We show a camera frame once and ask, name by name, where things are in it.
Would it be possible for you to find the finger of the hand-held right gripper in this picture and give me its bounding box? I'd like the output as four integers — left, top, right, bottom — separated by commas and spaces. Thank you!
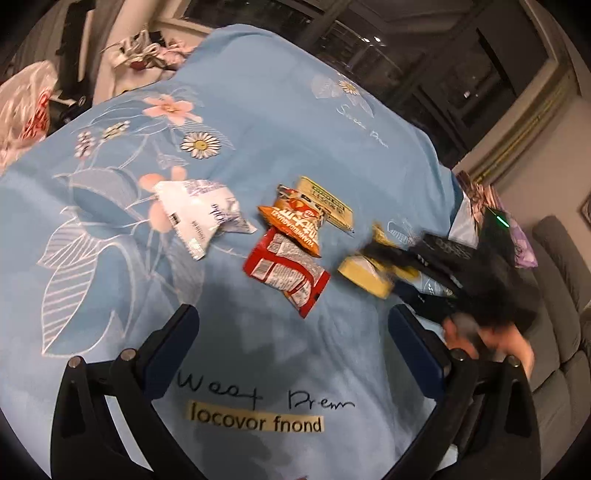
359, 244, 419, 278

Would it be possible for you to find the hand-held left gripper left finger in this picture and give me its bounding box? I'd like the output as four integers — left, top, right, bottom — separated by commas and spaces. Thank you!
50, 304, 200, 480

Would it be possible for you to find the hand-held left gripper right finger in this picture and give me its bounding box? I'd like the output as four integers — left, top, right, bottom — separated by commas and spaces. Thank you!
389, 304, 542, 480

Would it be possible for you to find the white snack packet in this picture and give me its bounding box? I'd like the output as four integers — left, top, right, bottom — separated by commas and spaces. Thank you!
154, 179, 258, 261

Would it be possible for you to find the person's right hand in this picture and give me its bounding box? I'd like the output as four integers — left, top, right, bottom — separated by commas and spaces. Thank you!
442, 314, 536, 376

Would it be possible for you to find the purple floral cloth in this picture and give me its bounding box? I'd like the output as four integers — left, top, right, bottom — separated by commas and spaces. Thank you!
455, 171, 539, 269

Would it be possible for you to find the grey sofa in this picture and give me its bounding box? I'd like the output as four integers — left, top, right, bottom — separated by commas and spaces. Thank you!
526, 215, 591, 407

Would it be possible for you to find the yellow green snack packet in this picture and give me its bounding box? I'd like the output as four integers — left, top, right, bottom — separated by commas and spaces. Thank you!
295, 176, 355, 235

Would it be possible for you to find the red snack packet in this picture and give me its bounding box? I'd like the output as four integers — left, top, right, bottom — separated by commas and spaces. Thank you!
243, 226, 332, 319

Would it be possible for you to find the orange snack packet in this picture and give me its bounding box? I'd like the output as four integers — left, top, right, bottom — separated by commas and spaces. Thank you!
257, 185, 331, 258

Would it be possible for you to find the blue floral blanket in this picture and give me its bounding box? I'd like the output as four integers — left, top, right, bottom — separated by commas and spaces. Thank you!
0, 23, 465, 480

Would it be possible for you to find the dark glass window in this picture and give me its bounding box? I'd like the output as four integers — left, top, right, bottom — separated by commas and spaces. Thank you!
295, 0, 555, 162

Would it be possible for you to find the white red plastic bag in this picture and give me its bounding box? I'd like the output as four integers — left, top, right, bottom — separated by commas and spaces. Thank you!
0, 60, 58, 167

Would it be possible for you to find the pile of white pink clothes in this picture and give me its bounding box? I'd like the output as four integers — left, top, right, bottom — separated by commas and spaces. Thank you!
99, 30, 199, 72

